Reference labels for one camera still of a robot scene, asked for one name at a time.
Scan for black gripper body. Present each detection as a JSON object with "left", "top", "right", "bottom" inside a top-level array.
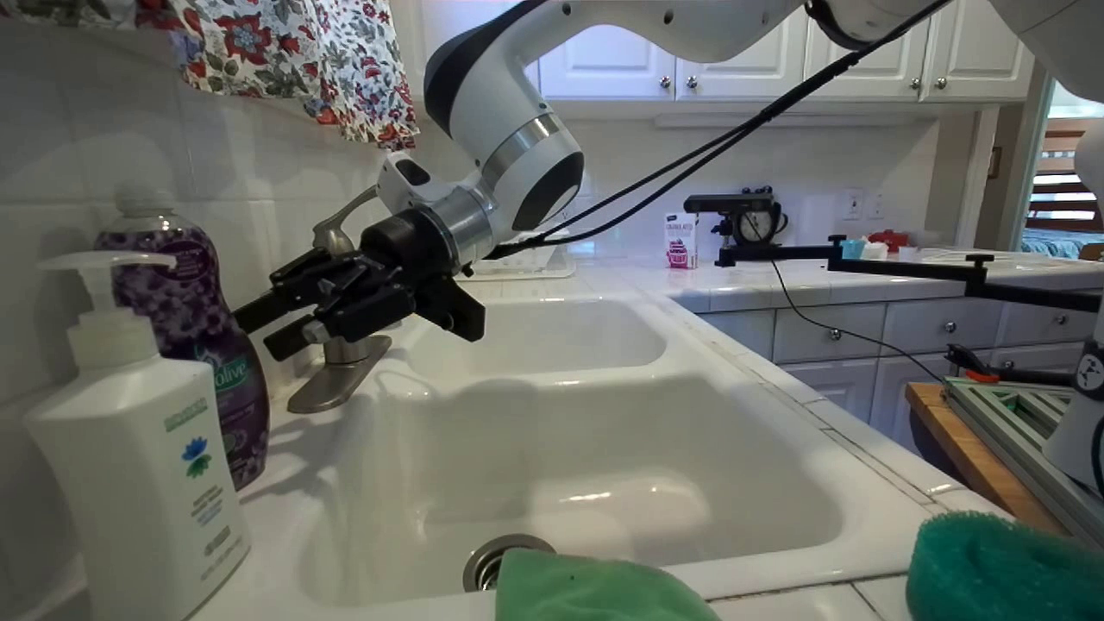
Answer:
[{"left": 354, "top": 207, "right": 465, "bottom": 326}]

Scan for purple floral soap bottle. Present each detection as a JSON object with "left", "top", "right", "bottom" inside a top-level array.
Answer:
[{"left": 94, "top": 209, "right": 276, "bottom": 492}]

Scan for pink bottle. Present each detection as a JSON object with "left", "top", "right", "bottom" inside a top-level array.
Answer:
[{"left": 662, "top": 209, "right": 705, "bottom": 277}]

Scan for white double basin sink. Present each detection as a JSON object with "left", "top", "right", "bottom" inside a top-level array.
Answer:
[{"left": 187, "top": 289, "right": 981, "bottom": 619}]

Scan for metal sink drain strainer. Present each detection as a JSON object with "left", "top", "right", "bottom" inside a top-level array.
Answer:
[{"left": 458, "top": 528, "right": 558, "bottom": 596}]

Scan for brushed metal kitchen faucet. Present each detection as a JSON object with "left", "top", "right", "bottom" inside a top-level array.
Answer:
[{"left": 283, "top": 186, "right": 398, "bottom": 416}]

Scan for white dish rack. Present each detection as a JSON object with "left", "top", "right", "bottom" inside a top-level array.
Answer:
[{"left": 461, "top": 224, "right": 578, "bottom": 283}]

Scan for floral curtain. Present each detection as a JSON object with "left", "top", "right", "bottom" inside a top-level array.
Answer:
[{"left": 0, "top": 0, "right": 424, "bottom": 154}]

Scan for white soap pump dispenser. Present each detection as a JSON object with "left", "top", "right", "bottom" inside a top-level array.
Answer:
[{"left": 23, "top": 250, "right": 254, "bottom": 621}]

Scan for white upper cabinets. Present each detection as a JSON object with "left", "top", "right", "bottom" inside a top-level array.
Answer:
[{"left": 417, "top": 0, "right": 1040, "bottom": 111}]

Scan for green scrubbing cloth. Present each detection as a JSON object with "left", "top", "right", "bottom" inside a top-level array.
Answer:
[{"left": 495, "top": 544, "right": 723, "bottom": 621}]

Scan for white drawer cabinets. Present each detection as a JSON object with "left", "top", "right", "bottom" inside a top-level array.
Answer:
[{"left": 687, "top": 297, "right": 1104, "bottom": 460}]

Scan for small red object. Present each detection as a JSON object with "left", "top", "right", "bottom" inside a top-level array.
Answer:
[{"left": 865, "top": 224, "right": 921, "bottom": 259}]

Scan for wooden board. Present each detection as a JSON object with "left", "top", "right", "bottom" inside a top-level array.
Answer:
[{"left": 903, "top": 380, "right": 1066, "bottom": 538}]

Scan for black red clamp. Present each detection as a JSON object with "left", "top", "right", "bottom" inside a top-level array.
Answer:
[{"left": 943, "top": 343, "right": 1084, "bottom": 390}]

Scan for green round sponge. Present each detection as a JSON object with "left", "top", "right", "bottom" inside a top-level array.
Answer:
[{"left": 903, "top": 507, "right": 1104, "bottom": 621}]

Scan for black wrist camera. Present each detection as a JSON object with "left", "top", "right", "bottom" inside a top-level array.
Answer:
[{"left": 424, "top": 274, "right": 491, "bottom": 346}]

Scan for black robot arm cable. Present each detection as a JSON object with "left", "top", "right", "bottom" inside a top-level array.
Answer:
[{"left": 488, "top": 0, "right": 960, "bottom": 261}]

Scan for black stereo camera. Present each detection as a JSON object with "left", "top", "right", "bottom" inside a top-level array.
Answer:
[{"left": 684, "top": 182, "right": 792, "bottom": 251}]

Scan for thin black camera cable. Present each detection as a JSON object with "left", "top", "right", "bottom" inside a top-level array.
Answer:
[{"left": 765, "top": 257, "right": 964, "bottom": 388}]

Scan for white wall outlet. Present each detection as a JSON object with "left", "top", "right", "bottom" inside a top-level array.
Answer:
[{"left": 835, "top": 191, "right": 869, "bottom": 235}]

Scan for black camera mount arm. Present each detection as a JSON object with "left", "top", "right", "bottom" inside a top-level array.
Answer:
[{"left": 712, "top": 235, "right": 1104, "bottom": 319}]

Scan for metal base plate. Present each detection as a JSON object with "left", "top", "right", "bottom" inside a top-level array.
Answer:
[{"left": 943, "top": 373, "right": 1104, "bottom": 544}]

